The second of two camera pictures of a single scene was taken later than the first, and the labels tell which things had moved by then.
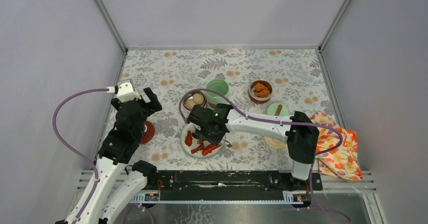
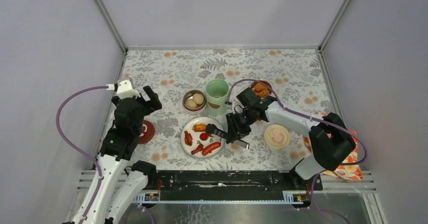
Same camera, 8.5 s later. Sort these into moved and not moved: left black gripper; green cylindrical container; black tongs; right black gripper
Moved: right black gripper; black tongs
Not moved: left black gripper; green cylindrical container
